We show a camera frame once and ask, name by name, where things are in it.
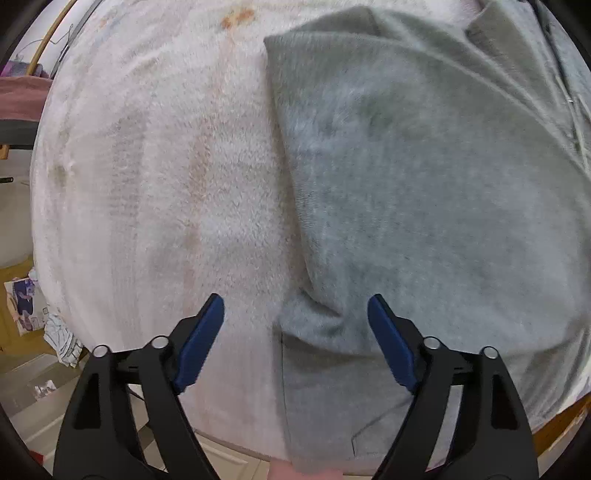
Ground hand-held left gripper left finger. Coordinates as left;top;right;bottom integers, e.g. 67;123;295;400
53;294;225;480

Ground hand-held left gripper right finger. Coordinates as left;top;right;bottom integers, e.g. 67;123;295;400
368;294;540;480

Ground grey sweatshirt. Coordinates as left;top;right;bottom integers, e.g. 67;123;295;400
263;0;591;476

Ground person's left hand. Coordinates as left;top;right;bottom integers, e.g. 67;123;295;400
270;462;345;480

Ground crumpled striped cloth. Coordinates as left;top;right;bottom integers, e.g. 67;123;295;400
44;314;88;367

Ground white cat print blanket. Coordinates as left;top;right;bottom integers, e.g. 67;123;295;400
30;0;481;464

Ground items on floor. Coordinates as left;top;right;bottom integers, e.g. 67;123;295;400
4;277;49;333

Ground pink cloth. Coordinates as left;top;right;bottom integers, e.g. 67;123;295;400
0;76;54;123

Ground curved wooden rail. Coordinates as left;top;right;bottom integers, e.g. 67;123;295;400
25;0;77;77

